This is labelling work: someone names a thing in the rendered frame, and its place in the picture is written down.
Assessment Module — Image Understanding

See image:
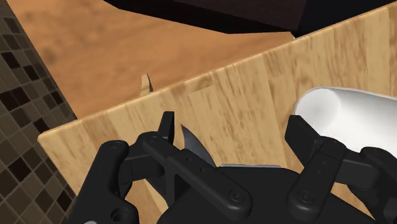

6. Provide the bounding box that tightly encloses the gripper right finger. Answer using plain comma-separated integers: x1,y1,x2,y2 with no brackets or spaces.
284,115,397,224

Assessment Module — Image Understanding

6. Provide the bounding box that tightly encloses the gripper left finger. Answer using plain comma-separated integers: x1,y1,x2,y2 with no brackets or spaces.
66,111,253,224

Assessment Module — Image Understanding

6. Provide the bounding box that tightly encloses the grey metal blade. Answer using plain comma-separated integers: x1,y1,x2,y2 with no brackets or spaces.
181,123,282,169

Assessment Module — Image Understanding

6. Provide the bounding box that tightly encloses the white cup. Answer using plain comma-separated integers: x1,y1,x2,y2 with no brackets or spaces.
293,86,397,163

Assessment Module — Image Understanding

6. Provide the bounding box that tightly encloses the light wooden table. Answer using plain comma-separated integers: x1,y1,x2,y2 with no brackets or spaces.
37,1,397,224

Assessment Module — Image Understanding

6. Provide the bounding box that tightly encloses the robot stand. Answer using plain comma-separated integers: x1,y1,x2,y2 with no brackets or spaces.
104,0,397,39

